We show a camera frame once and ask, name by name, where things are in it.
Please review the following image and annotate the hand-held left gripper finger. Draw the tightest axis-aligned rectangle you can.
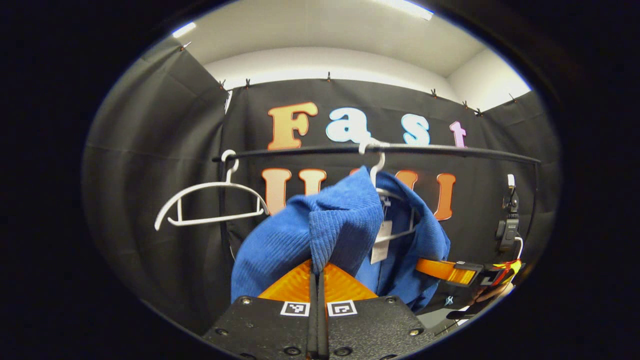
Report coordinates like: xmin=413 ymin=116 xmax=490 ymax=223
xmin=318 ymin=262 xmax=437 ymax=360
xmin=201 ymin=258 xmax=319 ymax=360

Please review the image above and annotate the blue corduroy shirt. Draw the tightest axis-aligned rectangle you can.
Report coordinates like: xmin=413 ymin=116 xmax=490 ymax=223
xmin=230 ymin=166 xmax=452 ymax=313

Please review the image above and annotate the white plastic hanger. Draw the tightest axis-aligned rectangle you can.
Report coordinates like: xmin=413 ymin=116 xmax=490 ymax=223
xmin=357 ymin=139 xmax=421 ymax=244
xmin=154 ymin=149 xmax=271 ymax=232

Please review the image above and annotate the black clothes rack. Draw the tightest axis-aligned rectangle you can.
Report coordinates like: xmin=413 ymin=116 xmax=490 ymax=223
xmin=211 ymin=142 xmax=542 ymax=261

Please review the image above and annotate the black backdrop cloth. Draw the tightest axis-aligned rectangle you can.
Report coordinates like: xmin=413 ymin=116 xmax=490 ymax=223
xmin=82 ymin=37 xmax=562 ymax=336

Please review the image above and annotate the long ceiling light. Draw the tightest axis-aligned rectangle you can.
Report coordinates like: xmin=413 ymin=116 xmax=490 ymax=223
xmin=372 ymin=0 xmax=434 ymax=22

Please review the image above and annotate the small ceiling light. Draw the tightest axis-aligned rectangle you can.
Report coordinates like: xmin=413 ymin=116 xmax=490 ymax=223
xmin=171 ymin=21 xmax=197 ymax=39

